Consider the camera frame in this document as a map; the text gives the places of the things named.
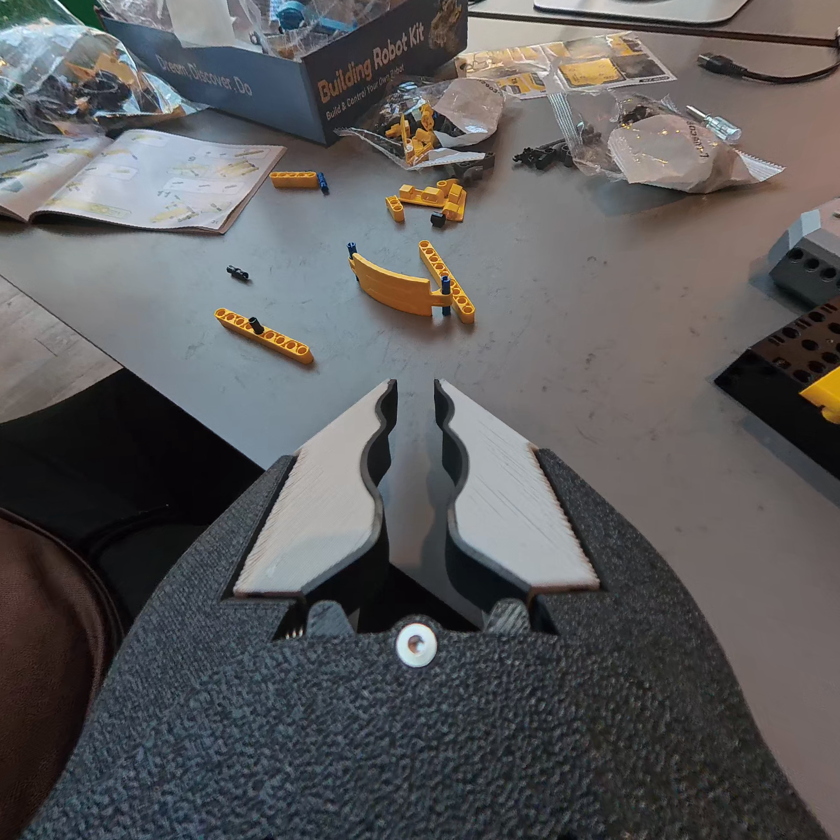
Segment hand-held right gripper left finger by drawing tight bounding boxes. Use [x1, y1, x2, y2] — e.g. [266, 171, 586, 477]
[233, 378, 400, 619]

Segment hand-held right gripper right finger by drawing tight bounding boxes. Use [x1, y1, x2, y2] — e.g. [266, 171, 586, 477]
[433, 378, 601, 629]

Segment long yellow holed beam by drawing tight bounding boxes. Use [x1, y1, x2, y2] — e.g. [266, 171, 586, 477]
[418, 241, 476, 324]
[214, 308, 314, 365]

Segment yellow curved panel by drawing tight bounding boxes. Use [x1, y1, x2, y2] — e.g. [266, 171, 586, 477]
[348, 252, 442, 318]

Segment large clear bag yellow parts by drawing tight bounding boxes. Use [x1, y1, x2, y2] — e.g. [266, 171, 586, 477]
[0, 26, 211, 142]

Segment black holed robot base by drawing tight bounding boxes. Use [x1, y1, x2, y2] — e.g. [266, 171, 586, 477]
[715, 308, 840, 509]

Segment grey desk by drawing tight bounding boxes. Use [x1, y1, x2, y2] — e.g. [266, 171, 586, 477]
[0, 13, 840, 808]

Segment person's torso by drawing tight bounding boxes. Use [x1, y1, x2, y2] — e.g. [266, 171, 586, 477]
[0, 507, 124, 840]

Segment dark grey connector pieces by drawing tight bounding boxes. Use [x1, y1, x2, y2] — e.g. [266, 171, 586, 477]
[449, 152, 496, 185]

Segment loose black connector pieces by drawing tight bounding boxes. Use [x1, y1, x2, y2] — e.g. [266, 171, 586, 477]
[513, 140, 572, 170]

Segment white instruction booklet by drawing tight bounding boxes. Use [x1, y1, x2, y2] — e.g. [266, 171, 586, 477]
[0, 129, 287, 235]

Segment clear bag black parts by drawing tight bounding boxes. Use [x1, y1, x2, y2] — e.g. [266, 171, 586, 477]
[567, 92, 785, 194]

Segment clear bag yellow connectors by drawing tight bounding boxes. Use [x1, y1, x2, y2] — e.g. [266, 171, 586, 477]
[335, 79, 506, 168]

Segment blue cardboard kit box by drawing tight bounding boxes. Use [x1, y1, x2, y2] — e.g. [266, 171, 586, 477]
[101, 0, 468, 145]

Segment small metal screwdriver tool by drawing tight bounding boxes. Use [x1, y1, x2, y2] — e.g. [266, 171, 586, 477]
[686, 105, 742, 142]

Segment yellow black sticker sheet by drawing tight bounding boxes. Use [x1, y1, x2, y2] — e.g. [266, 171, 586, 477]
[456, 36, 677, 99]

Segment blue robot part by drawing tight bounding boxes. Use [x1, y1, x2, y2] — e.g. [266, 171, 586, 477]
[271, 0, 360, 38]

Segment white wrapping paper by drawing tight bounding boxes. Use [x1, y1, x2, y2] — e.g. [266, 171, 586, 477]
[165, 0, 238, 48]

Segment thin dark rod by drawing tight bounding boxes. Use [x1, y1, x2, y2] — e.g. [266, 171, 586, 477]
[467, 10, 840, 48]

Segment flat grey stand base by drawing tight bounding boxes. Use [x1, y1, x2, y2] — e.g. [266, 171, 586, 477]
[533, 0, 749, 27]

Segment black plug cable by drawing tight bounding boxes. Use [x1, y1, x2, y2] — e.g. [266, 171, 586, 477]
[697, 52, 840, 85]

